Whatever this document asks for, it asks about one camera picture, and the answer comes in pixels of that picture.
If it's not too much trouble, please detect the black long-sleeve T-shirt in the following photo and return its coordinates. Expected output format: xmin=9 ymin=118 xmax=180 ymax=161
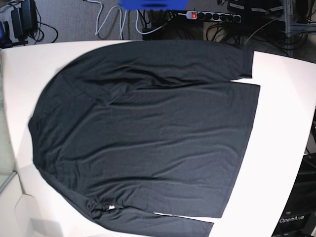
xmin=28 ymin=40 xmax=260 ymax=237

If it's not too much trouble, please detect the blue box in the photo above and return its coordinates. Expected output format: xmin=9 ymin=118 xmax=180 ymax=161
xmin=119 ymin=0 xmax=188 ymax=10

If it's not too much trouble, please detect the black power brick on floor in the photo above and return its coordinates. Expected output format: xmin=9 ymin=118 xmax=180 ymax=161
xmin=11 ymin=0 xmax=38 ymax=40

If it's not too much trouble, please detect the black OpenArm base unit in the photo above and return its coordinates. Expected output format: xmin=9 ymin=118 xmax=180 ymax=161
xmin=272 ymin=153 xmax=316 ymax=237

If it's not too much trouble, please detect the grey cable bundle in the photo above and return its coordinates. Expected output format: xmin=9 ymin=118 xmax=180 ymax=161
xmin=83 ymin=0 xmax=173 ymax=40

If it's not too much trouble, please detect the white power strip red switch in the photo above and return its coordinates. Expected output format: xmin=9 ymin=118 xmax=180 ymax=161
xmin=184 ymin=11 xmax=242 ymax=24

